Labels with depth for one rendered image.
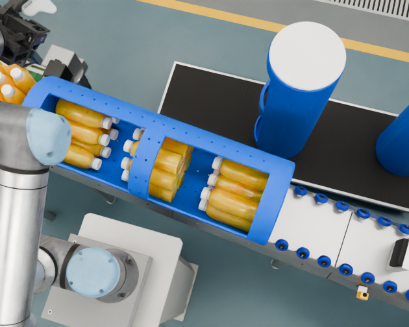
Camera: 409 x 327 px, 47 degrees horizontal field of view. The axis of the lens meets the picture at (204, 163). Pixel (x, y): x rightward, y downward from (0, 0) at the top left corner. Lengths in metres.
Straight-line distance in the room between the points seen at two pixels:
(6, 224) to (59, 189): 2.08
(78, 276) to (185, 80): 1.73
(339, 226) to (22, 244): 1.21
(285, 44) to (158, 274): 0.94
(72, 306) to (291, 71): 1.07
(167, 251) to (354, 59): 1.95
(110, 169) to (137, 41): 1.47
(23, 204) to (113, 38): 2.43
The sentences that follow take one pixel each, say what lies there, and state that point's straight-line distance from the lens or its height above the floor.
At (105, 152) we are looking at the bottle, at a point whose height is 1.01.
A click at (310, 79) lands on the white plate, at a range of 1.75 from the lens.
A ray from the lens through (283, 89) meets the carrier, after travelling 1.77.
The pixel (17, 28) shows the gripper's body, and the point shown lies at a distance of 0.89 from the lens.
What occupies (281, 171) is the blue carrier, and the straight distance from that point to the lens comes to 1.42.
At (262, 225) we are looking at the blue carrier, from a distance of 1.41.
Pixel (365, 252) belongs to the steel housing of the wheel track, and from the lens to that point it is 1.73.
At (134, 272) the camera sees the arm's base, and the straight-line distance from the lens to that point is 1.35.
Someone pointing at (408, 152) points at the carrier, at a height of 0.47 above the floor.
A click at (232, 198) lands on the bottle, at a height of 1.13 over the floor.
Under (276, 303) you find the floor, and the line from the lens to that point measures 2.60.
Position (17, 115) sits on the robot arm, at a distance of 0.71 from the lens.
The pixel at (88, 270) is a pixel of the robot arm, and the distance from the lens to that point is 1.19.
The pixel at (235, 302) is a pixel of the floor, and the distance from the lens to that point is 2.58.
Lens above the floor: 2.58
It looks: 74 degrees down
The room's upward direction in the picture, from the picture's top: 8 degrees counter-clockwise
